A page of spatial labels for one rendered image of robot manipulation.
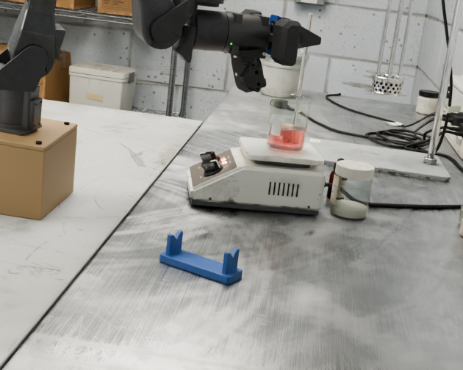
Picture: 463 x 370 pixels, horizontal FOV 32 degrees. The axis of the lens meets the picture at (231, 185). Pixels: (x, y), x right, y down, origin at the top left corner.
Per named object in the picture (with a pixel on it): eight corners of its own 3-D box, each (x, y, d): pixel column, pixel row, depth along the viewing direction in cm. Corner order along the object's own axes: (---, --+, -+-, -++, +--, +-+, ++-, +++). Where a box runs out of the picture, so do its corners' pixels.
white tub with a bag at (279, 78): (251, 95, 229) (261, 18, 223) (258, 88, 242) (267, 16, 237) (301, 102, 227) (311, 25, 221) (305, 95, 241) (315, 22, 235)
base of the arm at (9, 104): (-23, 127, 108) (-21, 83, 107) (0, 117, 114) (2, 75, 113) (26, 136, 107) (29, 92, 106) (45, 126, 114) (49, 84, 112)
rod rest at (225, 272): (157, 261, 97) (160, 233, 97) (173, 254, 100) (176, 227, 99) (228, 285, 93) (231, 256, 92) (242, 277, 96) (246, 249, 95)
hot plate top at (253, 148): (245, 159, 119) (246, 153, 119) (237, 141, 131) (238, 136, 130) (325, 167, 121) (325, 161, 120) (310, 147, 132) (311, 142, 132)
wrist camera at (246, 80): (220, 41, 120) (214, 85, 122) (239, 48, 114) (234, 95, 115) (257, 44, 122) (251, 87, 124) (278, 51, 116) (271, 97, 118)
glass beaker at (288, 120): (306, 158, 123) (314, 103, 120) (264, 153, 122) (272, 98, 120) (301, 147, 129) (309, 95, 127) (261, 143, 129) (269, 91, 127)
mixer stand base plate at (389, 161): (295, 160, 157) (295, 155, 156) (298, 139, 176) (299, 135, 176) (450, 182, 154) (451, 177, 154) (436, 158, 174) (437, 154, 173)
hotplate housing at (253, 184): (189, 207, 120) (194, 155, 118) (185, 183, 132) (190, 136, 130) (334, 219, 122) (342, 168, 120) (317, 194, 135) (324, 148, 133)
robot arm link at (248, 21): (205, 4, 124) (201, 44, 126) (246, 16, 107) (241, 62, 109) (255, 9, 127) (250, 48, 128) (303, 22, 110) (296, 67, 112)
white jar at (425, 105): (434, 116, 229) (439, 94, 228) (413, 112, 232) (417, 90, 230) (438, 114, 235) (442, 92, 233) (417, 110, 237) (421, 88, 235)
